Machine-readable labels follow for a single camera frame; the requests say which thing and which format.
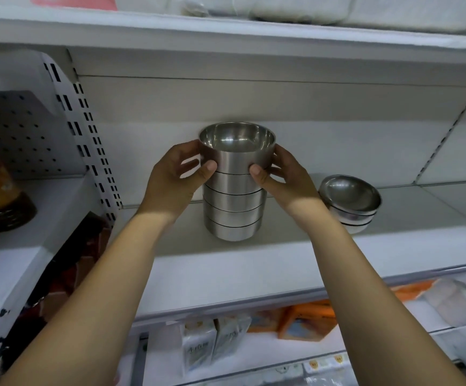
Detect white soft plastic package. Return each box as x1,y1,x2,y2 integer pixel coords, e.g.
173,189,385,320
339,0,466,35
168,0,355,25

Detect white tissue pack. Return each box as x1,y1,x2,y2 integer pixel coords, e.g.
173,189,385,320
421,276,466,331

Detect dark red packages pile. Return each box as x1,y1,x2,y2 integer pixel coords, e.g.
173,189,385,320
0,212,113,386

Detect orange plastic package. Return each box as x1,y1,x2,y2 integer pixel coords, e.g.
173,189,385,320
391,279,435,303

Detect orange box package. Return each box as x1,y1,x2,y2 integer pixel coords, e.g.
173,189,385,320
277,300,339,343
247,309,284,335

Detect person's left hand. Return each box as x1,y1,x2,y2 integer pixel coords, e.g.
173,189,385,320
137,140,218,227

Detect white carton pack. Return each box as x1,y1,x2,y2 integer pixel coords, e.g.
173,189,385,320
212,313,252,365
180,317,218,377

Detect clear pack with yellow print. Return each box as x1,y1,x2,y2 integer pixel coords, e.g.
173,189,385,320
263,351,360,386

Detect person's left forearm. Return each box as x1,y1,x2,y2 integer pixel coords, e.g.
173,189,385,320
0,211,179,386

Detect person's right forearm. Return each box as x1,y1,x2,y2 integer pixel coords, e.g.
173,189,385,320
287,209,466,386

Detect white slotted shelf upright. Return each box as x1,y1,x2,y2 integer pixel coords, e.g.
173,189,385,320
413,87,466,186
40,50,119,226

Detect pink plastic package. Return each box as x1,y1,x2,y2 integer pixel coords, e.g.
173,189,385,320
29,0,118,12

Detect person's right hand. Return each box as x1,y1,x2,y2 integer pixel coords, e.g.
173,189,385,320
249,144,330,230

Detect small round stainless steel bowl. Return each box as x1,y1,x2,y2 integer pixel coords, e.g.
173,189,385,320
318,175,382,215
329,205,379,226
339,219,374,236

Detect white perforated pegboard panel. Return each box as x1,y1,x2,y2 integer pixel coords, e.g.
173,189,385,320
0,90,88,182

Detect tall stainless steel bowl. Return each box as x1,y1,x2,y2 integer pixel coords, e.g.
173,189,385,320
202,171,268,196
198,122,277,176
203,201,266,229
203,185,268,211
204,215,263,242

